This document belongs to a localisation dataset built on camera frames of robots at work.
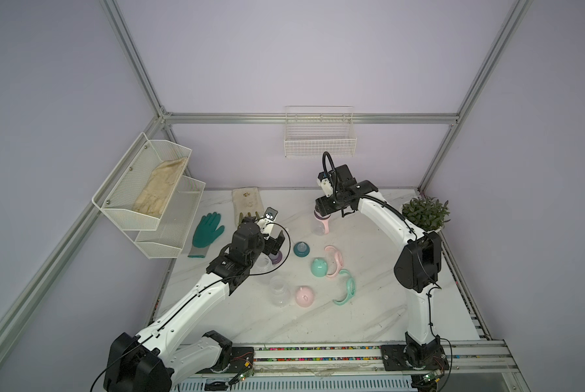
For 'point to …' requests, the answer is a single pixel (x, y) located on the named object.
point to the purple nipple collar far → (277, 258)
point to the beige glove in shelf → (153, 198)
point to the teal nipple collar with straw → (301, 249)
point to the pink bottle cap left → (305, 296)
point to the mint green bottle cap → (319, 267)
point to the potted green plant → (426, 212)
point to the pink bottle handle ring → (327, 228)
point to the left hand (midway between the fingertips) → (265, 227)
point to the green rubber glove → (205, 233)
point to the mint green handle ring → (350, 288)
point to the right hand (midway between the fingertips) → (327, 207)
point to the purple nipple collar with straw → (320, 216)
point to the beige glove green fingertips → (246, 202)
